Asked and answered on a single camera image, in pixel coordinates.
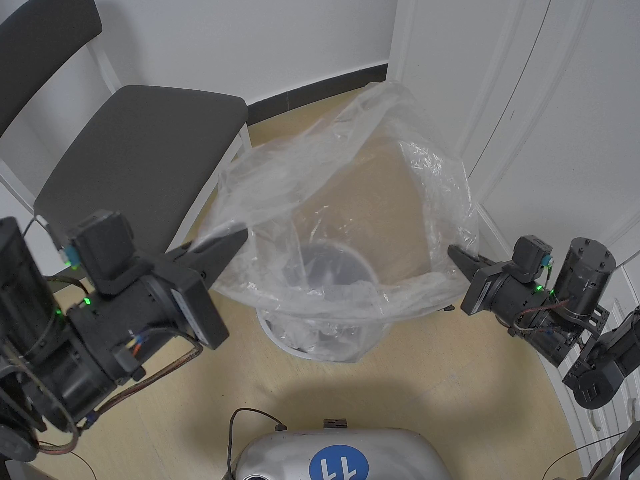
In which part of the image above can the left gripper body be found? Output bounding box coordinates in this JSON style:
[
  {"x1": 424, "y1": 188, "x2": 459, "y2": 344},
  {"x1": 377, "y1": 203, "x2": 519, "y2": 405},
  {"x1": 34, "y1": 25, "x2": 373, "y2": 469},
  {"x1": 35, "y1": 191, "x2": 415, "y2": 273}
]
[{"x1": 67, "y1": 257, "x2": 230, "y2": 386}]

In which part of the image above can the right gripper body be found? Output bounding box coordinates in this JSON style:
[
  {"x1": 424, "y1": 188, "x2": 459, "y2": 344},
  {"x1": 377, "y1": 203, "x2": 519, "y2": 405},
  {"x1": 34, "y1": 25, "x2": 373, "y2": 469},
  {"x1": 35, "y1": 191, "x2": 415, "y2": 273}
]
[{"x1": 460, "y1": 260, "x2": 551, "y2": 326}]

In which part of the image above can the clear plastic bag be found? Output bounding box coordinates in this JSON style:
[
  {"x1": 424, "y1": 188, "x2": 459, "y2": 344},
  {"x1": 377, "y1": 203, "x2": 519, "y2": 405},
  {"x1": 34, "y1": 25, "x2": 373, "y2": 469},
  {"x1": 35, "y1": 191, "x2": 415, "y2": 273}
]
[{"x1": 192, "y1": 80, "x2": 481, "y2": 365}]

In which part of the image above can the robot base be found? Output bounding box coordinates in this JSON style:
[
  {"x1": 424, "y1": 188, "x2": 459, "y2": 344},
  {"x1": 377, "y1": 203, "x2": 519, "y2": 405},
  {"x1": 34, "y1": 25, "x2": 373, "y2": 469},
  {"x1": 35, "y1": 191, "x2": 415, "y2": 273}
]
[{"x1": 235, "y1": 418, "x2": 453, "y2": 480}]

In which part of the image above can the white trash bin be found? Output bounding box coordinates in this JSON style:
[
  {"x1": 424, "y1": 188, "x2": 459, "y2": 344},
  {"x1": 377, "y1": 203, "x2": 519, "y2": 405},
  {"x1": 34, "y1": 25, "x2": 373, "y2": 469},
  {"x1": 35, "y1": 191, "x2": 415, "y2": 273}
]
[{"x1": 256, "y1": 240, "x2": 383, "y2": 364}]

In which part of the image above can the grey padded white chair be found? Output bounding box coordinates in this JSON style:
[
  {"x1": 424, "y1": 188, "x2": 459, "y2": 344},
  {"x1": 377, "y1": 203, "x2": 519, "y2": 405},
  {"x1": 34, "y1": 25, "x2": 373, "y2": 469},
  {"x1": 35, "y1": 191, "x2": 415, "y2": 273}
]
[{"x1": 0, "y1": 0, "x2": 253, "y2": 269}]

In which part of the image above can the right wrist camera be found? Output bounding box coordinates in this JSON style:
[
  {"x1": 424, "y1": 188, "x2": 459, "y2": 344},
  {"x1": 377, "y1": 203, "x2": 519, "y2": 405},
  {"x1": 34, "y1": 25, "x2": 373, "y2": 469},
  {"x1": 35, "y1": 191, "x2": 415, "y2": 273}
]
[{"x1": 510, "y1": 235, "x2": 556, "y2": 284}]

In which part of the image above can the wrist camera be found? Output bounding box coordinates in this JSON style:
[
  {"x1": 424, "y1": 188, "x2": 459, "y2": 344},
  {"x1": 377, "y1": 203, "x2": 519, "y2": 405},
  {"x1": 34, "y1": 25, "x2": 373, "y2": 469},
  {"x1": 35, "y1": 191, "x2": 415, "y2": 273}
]
[
  {"x1": 510, "y1": 235, "x2": 556, "y2": 284},
  {"x1": 59, "y1": 210, "x2": 156, "y2": 296}
]

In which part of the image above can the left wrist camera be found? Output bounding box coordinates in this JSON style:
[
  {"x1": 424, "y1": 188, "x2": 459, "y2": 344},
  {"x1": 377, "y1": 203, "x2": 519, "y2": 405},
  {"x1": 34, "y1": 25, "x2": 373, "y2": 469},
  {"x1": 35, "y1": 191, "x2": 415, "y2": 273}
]
[{"x1": 59, "y1": 210, "x2": 156, "y2": 296}]

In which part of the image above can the black cable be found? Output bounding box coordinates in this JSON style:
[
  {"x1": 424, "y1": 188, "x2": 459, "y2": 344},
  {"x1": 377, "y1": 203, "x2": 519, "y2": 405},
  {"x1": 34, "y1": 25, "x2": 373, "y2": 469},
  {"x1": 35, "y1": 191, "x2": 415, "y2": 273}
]
[{"x1": 227, "y1": 408, "x2": 287, "y2": 476}]

